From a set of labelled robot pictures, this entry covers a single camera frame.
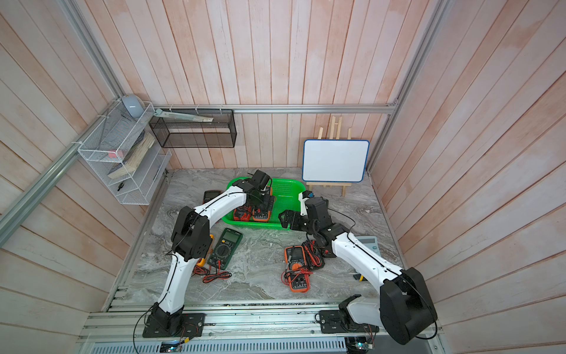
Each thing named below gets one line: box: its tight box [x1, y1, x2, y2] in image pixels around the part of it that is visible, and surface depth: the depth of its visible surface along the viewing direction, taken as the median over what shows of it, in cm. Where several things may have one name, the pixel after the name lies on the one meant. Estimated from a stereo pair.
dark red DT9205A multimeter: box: [201, 190, 223, 205], surface depth 109 cm
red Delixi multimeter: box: [232, 205, 253, 222], surface depth 95 cm
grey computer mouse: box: [121, 94, 145, 118], surface depth 84 cm
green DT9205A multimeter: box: [207, 227, 244, 271], surface depth 90 cm
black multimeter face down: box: [301, 238, 326, 270], surface depth 88 cm
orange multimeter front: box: [284, 245, 311, 293], surface depth 84 cm
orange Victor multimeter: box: [252, 206, 273, 222], surface depth 97 cm
